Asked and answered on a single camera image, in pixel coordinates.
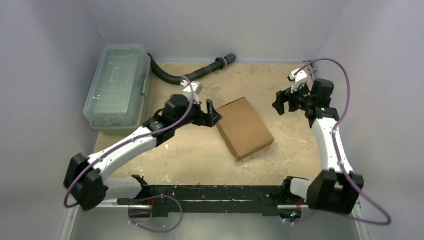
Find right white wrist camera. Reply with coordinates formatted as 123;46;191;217
287;68;308;93

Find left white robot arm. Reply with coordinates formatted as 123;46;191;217
63;94;223;211

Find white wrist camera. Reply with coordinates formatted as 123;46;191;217
287;68;308;93
180;76;203;105

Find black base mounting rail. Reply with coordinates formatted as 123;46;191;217
117;177;308;218

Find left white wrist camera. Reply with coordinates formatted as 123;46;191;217
180;76;203;105

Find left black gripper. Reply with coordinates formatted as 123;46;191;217
174;97;222;129

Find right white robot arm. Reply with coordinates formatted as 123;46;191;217
272;79;364;215

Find black corrugated hose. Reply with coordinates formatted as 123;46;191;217
147;53;237;86

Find clear plastic storage bin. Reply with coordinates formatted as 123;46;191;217
83;44;152;136

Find brown cardboard box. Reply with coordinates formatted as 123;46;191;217
216;97;275;161

